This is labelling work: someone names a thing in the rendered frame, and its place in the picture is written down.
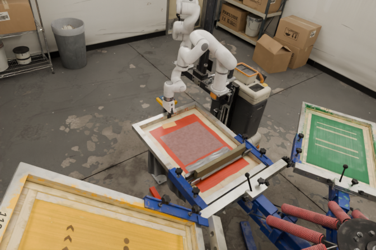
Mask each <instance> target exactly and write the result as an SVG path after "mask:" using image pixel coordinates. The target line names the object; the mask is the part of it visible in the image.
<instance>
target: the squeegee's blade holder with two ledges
mask: <svg viewBox="0 0 376 250"><path fill-rule="evenodd" d="M240 158H242V156H241V155H240V156H238V157H237V158H235V159H233V160H231V161H229V162H228V163H226V164H224V165H222V166H220V167H219V168H217V169H215V170H213V171H212V172H210V173H208V174H206V175H204V176H203V177H202V178H201V180H203V179H205V178H207V177H208V176H210V175H212V174H213V173H215V172H217V171H219V170H220V169H222V168H224V167H226V166H227V165H229V164H231V163H233V162H234V161H236V160H238V159H240Z"/></svg>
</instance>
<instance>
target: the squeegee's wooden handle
mask: <svg viewBox="0 0 376 250"><path fill-rule="evenodd" d="M245 149H246V146H245V145H244V144H242V145H240V146H238V147H236V148H234V149H233V150H231V151H229V152H227V153H226V154H224V155H221V156H220V157H218V158H216V159H214V160H212V161H211V162H209V163H207V164H205V165H203V166H201V167H199V168H198V169H196V170H195V171H194V179H197V178H198V177H203V176H204V175H206V174H208V173H210V172H212V171H213V170H215V169H217V168H219V167H220V166H222V165H224V164H226V163H228V162H229V161H231V160H233V159H235V158H237V157H238V156H240V155H242V153H243V152H244V151H245Z"/></svg>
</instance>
